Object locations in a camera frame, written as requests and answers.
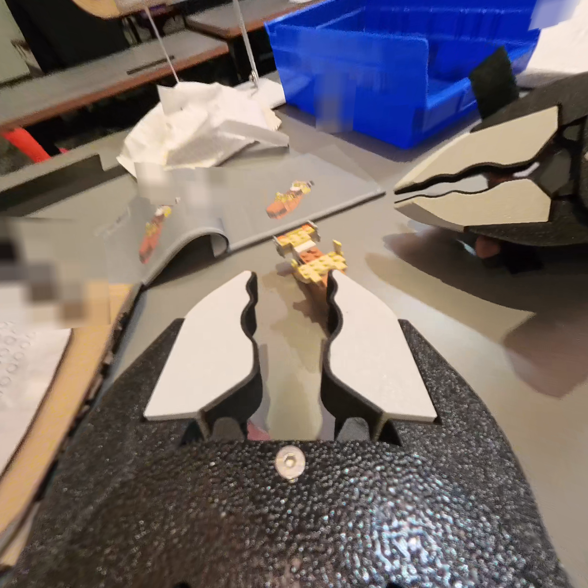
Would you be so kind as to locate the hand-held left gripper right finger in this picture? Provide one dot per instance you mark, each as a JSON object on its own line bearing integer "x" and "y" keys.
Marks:
{"x": 376, "y": 363}

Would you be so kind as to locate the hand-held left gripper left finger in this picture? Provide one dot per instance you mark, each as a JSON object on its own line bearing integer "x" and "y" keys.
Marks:
{"x": 206, "y": 358}

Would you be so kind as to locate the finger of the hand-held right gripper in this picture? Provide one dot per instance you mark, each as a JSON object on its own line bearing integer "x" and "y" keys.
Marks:
{"x": 491, "y": 204}
{"x": 496, "y": 142}

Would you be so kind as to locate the orange and yellow brick model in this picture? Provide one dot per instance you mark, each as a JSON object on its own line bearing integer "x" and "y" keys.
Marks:
{"x": 317, "y": 266}

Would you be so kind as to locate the person's right hand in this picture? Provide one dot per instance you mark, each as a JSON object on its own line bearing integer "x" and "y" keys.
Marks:
{"x": 488, "y": 248}

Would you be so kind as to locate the person's left hand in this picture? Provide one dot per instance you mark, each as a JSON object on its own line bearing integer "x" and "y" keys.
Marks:
{"x": 259, "y": 432}

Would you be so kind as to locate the white paper sheets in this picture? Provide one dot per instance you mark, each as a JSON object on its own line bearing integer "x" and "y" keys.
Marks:
{"x": 565, "y": 50}

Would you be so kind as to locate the blue plastic bin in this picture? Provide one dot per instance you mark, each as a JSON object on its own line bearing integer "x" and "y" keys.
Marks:
{"x": 459, "y": 115}

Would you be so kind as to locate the grey instruction booklet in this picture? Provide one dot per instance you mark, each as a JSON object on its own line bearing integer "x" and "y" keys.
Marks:
{"x": 229, "y": 216}

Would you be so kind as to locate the brown cardboard sheet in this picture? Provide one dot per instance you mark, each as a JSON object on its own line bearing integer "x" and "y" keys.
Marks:
{"x": 69, "y": 413}

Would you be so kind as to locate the crumpled white paper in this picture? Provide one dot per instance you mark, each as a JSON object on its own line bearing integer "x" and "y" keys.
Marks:
{"x": 202, "y": 124}

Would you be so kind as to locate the black board with tan frame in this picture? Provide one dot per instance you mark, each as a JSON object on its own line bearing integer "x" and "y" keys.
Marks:
{"x": 105, "y": 7}

